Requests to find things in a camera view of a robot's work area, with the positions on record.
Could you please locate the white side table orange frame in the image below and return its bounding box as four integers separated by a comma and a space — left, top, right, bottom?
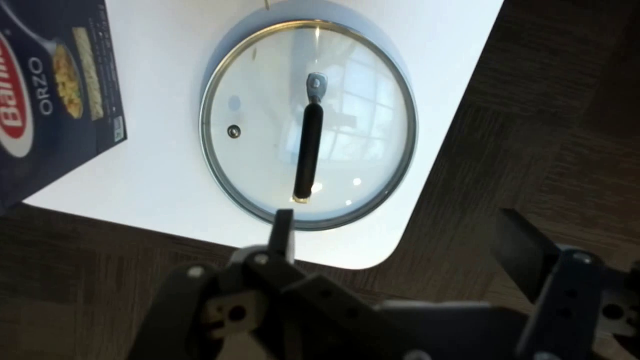
22, 0, 506, 273

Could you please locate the steel pot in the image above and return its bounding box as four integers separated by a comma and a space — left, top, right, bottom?
198, 0, 419, 233

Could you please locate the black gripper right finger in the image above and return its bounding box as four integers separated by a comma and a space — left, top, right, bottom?
496, 208, 640, 360

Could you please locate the blue Barilla orzo box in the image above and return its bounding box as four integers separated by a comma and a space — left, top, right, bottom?
0, 0, 128, 217

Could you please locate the glass lid black handle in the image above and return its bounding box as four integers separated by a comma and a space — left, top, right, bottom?
199, 18, 418, 233

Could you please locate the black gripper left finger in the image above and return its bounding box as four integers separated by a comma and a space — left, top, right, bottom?
125, 208, 376, 360

